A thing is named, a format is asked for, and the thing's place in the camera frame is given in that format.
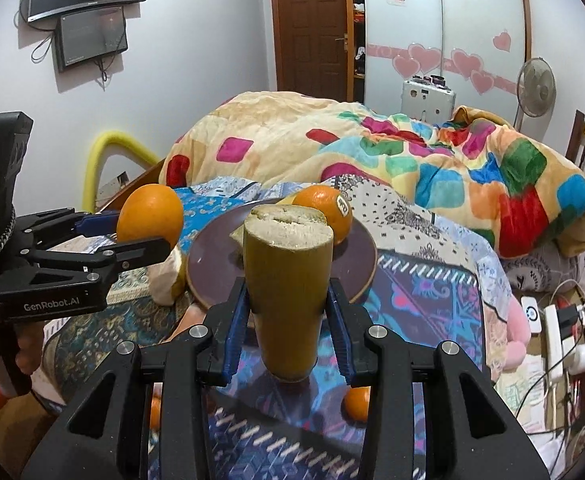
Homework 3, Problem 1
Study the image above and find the small black wall monitor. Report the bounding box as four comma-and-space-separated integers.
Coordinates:
54, 5, 129, 74

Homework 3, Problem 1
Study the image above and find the brown wooden door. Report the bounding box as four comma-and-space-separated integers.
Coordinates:
269, 0, 353, 104

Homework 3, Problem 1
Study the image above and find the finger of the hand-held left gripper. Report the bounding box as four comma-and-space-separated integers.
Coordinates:
15, 207, 123, 247
20, 236, 172, 287

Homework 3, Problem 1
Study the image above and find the plain orange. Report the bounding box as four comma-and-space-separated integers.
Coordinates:
116, 184, 186, 252

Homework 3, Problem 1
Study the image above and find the pink plush toy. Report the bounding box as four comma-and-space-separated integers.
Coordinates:
492, 299, 531, 382

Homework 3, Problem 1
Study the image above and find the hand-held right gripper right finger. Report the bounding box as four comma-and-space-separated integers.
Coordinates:
323, 279, 564, 480

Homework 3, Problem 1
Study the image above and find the orange with sticker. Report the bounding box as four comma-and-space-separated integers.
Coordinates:
291, 185, 354, 247

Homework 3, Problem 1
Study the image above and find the patterned blue bed sheet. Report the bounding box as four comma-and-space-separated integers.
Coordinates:
42, 174, 514, 480

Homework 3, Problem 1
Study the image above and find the colourful patchwork blanket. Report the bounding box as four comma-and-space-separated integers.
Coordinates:
159, 91, 585, 261

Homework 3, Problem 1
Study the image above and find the white power strip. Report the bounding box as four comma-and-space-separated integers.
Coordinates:
543, 305, 566, 387

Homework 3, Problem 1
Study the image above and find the white round-dial device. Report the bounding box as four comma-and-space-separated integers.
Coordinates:
521, 296, 543, 336

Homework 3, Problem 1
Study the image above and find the person's left hand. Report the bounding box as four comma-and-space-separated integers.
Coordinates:
14, 329, 44, 377

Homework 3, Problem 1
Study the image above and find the cut banana piece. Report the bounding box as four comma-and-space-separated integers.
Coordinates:
242, 203, 334, 382

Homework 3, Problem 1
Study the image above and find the white metal box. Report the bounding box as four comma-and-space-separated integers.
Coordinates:
401, 76, 457, 124

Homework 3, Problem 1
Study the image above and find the white wardrobe with pink hearts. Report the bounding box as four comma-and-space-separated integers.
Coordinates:
362, 0, 531, 126

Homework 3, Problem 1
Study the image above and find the white standing fan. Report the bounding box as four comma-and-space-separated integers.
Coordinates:
512, 56, 557, 132

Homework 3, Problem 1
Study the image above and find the yellow foam tube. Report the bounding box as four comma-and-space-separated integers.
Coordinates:
83, 131, 161, 212

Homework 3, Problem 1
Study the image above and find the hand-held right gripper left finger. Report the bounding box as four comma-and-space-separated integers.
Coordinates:
22, 279, 254, 480

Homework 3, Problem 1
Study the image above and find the brown round plate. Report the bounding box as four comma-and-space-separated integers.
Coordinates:
187, 199, 378, 311

